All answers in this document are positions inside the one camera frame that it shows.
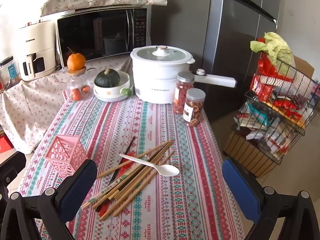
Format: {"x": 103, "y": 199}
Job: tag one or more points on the pink plastic utensil holder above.
{"x": 63, "y": 152}

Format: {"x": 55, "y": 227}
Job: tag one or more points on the glass jar with wooden lid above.
{"x": 75, "y": 81}

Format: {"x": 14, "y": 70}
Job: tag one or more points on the large orange with stem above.
{"x": 76, "y": 61}

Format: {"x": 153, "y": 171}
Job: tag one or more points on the blue label plastic jar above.
{"x": 11, "y": 72}

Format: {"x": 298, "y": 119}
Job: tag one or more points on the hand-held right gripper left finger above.
{"x": 80, "y": 187}

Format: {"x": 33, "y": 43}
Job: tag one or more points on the white electric cooking pot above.
{"x": 157, "y": 77}

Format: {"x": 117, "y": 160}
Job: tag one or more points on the floral white tablecloth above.
{"x": 30, "y": 105}

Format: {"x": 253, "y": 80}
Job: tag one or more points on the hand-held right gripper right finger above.
{"x": 240, "y": 191}

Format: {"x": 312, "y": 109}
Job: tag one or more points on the green pumpkin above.
{"x": 107, "y": 78}

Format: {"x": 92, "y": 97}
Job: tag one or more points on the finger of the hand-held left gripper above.
{"x": 13, "y": 165}

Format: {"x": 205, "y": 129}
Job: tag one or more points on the white plastic spoon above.
{"x": 167, "y": 170}

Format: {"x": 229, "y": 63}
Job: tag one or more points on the black chopstick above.
{"x": 130, "y": 145}

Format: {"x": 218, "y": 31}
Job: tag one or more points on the black microwave oven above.
{"x": 97, "y": 35}

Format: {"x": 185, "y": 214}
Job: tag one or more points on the bundle of wooden chopsticks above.
{"x": 140, "y": 177}

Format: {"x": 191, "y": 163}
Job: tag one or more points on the napa cabbage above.
{"x": 277, "y": 47}

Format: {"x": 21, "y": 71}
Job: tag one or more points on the plastic jar of red snacks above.
{"x": 181, "y": 97}

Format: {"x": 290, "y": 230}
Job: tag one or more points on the pile of snack packets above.
{"x": 275, "y": 102}

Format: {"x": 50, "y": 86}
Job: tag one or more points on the cardboard box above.
{"x": 303, "y": 66}

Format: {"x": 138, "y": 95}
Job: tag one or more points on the striped patterned tablecloth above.
{"x": 162, "y": 130}

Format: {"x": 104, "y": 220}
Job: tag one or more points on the small orange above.
{"x": 86, "y": 89}
{"x": 76, "y": 93}

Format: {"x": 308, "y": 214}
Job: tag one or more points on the red box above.
{"x": 5, "y": 143}

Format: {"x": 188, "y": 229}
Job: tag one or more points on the cream air fryer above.
{"x": 35, "y": 42}

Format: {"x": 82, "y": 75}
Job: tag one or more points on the grey refrigerator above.
{"x": 232, "y": 42}

